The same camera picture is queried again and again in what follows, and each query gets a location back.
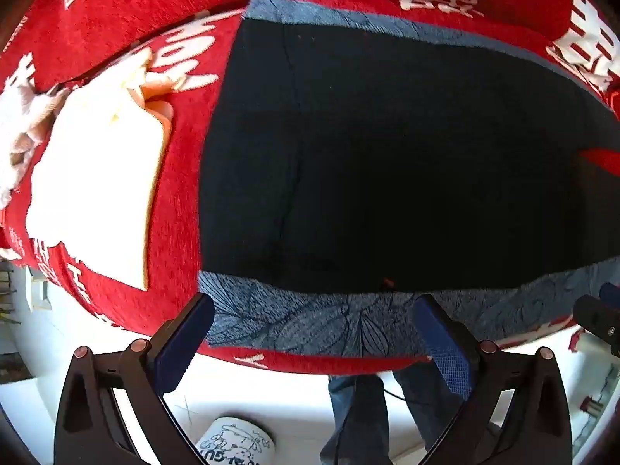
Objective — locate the white cartoon printed bucket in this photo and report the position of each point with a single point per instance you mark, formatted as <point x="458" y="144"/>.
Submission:
<point x="234" y="441"/>

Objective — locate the cream folded cloth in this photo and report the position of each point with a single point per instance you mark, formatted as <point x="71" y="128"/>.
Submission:
<point x="92" y="189"/>

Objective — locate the black pants with blue trim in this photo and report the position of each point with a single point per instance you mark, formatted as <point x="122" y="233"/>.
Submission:
<point x="356" y="161"/>

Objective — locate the red sofa cover white characters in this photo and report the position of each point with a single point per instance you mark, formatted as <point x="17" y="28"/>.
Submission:
<point x="74" y="41"/>

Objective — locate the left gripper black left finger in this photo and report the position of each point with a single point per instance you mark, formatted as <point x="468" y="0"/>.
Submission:
<point x="90" y="428"/>

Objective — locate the blue jeans legs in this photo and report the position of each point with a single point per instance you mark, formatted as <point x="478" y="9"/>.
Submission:
<point x="361" y="434"/>

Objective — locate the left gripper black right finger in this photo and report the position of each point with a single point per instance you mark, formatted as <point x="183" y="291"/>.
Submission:
<point x="537" y="426"/>

